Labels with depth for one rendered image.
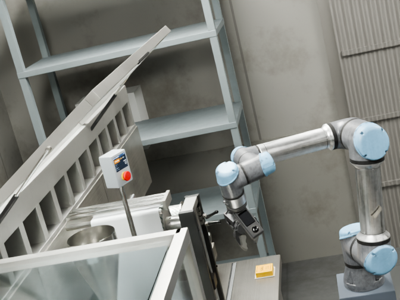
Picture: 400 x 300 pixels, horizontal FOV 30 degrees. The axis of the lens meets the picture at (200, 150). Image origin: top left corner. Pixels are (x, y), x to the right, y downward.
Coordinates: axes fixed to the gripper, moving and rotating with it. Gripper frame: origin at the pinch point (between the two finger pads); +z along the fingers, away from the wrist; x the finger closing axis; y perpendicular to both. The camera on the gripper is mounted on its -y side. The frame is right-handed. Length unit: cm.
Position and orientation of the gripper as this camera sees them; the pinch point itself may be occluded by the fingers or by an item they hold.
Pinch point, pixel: (251, 246)
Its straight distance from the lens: 261.8
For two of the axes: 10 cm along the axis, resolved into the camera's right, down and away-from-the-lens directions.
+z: 2.4, 7.6, 6.1
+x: -8.2, 5.0, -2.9
